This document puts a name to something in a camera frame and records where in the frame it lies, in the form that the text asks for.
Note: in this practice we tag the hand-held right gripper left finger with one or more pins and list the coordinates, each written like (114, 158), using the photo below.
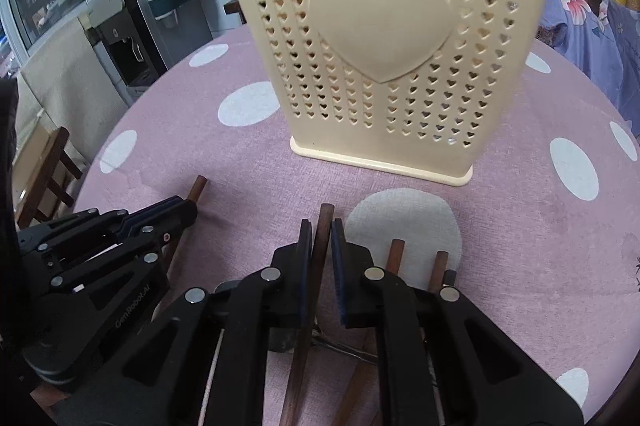
(305, 276)

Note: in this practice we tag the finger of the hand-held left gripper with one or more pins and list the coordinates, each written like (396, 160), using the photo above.
(135, 251)
(125, 223)

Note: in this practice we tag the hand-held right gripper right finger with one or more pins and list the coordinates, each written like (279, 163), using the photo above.
(337, 276)

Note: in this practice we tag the brown wooden chopstick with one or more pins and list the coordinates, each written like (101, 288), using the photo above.
(438, 268)
(322, 231)
(199, 188)
(395, 256)

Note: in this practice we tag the cream plastic utensil holder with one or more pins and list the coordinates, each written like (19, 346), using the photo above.
(380, 30)

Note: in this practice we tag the wooden chair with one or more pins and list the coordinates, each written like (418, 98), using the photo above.
(47, 176)

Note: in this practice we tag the beige cloth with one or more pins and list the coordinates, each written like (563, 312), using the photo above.
(65, 105)

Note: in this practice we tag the grey water dispenser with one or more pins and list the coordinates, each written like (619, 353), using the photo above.
(145, 35)

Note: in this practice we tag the pink polka dot tablecloth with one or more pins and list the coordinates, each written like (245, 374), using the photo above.
(525, 246)

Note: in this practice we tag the dark wooden vanity table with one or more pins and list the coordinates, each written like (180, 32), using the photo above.
(235, 9)

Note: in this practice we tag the purple floral cloth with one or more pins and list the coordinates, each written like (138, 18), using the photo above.
(590, 40)

